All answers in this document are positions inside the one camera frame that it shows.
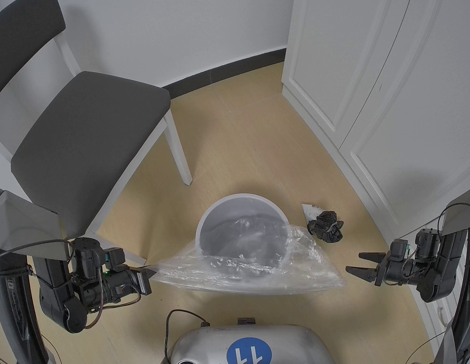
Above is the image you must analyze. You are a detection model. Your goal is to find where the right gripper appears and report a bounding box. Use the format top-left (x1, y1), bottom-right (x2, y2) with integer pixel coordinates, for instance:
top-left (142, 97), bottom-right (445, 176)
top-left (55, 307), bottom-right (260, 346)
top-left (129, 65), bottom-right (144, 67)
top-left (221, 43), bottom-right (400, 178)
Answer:
top-left (345, 252), bottom-right (415, 288)

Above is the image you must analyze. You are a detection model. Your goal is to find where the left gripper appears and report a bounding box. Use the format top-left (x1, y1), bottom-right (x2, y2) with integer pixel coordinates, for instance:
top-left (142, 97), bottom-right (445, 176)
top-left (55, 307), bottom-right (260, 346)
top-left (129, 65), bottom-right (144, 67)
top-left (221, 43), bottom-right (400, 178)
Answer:
top-left (104, 266), bottom-right (160, 302)

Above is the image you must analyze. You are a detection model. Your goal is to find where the black plastic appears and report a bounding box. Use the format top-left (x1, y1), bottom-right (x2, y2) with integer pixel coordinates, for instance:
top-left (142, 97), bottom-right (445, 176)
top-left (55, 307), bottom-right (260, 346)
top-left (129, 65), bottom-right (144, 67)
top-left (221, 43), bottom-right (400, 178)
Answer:
top-left (306, 210), bottom-right (345, 244)

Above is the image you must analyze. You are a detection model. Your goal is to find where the clear plastic bag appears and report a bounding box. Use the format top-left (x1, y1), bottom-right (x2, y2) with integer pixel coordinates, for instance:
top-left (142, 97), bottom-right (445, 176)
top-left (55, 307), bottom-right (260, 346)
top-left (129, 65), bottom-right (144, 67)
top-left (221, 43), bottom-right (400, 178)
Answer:
top-left (149, 211), bottom-right (347, 291)

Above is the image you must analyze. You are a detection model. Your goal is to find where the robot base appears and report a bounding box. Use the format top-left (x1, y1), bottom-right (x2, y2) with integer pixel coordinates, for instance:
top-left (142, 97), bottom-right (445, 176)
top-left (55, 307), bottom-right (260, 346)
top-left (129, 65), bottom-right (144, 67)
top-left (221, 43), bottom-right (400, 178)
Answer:
top-left (170, 317), bottom-right (332, 364)

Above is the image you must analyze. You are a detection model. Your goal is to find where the white trash bin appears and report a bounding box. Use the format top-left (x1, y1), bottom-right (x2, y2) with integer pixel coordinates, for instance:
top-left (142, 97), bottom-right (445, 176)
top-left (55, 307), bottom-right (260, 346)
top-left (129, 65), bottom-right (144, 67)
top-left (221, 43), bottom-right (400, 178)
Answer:
top-left (196, 193), bottom-right (291, 285)

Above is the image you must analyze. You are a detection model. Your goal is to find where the grey seat white chair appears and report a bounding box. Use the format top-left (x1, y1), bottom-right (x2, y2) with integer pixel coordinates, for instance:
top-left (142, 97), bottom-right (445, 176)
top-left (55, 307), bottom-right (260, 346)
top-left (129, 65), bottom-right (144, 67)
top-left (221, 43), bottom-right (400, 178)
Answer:
top-left (0, 0), bottom-right (194, 266)

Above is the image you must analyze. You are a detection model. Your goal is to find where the white wardrobe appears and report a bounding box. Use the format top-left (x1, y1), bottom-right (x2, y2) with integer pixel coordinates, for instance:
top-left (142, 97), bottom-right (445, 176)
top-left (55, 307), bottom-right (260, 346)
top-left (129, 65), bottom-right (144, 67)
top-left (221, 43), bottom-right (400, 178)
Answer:
top-left (281, 0), bottom-right (470, 240)

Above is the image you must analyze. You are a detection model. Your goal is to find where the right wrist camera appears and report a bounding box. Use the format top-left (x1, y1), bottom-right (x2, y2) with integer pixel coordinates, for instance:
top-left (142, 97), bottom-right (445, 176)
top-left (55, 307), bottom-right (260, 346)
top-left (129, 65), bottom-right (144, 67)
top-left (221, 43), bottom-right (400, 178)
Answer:
top-left (390, 239), bottom-right (411, 263)

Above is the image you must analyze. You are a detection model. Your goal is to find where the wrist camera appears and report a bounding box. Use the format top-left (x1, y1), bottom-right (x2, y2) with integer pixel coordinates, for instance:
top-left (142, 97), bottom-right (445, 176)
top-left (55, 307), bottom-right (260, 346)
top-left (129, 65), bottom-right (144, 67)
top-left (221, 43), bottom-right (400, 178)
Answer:
top-left (390, 239), bottom-right (411, 263)
top-left (103, 247), bottom-right (126, 273)

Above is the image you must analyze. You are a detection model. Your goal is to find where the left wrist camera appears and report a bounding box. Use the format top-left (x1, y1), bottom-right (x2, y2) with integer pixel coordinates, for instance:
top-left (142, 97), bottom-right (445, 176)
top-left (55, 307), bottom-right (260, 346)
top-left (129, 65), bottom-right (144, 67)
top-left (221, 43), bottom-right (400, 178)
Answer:
top-left (103, 247), bottom-right (126, 273)

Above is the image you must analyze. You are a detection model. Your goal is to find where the black cable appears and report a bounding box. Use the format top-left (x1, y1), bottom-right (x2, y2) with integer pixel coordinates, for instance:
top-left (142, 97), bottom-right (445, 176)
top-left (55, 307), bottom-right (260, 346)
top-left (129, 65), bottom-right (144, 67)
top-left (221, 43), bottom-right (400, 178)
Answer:
top-left (164, 309), bottom-right (211, 364)
top-left (409, 332), bottom-right (450, 364)

